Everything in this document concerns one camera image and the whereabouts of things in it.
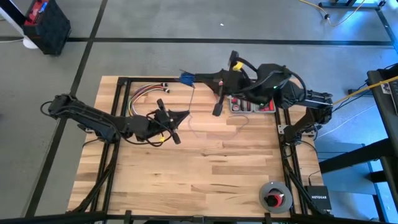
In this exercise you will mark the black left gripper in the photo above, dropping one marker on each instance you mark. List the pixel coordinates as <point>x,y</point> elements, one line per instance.
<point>155,124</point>

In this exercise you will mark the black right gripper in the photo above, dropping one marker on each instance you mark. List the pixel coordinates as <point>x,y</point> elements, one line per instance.
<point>239,87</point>

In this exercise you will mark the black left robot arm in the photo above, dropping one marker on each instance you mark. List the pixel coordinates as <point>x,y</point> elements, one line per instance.
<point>90,116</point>

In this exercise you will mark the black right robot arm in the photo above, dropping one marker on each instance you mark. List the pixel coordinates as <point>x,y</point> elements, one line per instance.
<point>273,81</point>

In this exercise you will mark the small tape roll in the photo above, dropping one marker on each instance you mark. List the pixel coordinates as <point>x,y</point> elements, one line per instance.
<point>235,107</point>

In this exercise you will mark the grey tool case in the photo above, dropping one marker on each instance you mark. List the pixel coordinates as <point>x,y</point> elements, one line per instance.
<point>255,109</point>

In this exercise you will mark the black floor stand base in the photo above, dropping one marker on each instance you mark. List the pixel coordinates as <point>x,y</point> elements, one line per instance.
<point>342,5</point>

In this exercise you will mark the black box with red top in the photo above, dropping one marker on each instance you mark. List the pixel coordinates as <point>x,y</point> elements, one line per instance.
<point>49,31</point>

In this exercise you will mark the white tower device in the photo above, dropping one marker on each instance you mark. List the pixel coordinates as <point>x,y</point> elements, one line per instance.
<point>29,44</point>

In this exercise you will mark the black desk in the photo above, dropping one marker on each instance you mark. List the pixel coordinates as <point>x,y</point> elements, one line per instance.
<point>385,109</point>

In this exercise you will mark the black aluminium table frame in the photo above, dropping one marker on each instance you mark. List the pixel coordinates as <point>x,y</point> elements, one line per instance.
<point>202,217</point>

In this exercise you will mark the grey duct tape roll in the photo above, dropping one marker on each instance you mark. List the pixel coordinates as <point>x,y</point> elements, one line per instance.
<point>264,189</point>

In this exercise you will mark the black Netgear network switch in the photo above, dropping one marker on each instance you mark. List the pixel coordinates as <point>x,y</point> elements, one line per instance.
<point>317,197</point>

